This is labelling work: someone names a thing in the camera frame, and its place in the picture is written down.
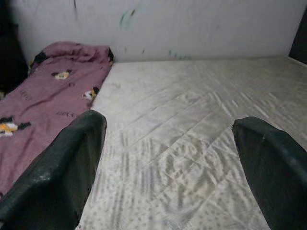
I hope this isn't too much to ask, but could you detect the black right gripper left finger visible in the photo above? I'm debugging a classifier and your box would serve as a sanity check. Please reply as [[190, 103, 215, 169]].
[[0, 110, 107, 230]]

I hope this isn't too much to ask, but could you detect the purple cartoon-print blanket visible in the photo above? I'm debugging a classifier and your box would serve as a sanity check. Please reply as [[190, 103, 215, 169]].
[[0, 41, 115, 197]]

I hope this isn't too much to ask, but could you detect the white patterned mattress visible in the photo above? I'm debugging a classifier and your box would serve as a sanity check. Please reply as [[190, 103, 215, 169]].
[[76, 55, 307, 230]]

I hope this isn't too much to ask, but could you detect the black bedside furniture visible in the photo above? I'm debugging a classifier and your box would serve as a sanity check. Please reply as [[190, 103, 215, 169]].
[[0, 0, 30, 97]]

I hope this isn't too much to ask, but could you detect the black tufted headboard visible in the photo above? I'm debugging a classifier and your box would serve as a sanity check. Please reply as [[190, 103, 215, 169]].
[[289, 16, 307, 64]]

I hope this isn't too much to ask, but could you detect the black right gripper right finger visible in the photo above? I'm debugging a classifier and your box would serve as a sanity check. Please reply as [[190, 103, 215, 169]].
[[232, 116, 307, 230]]

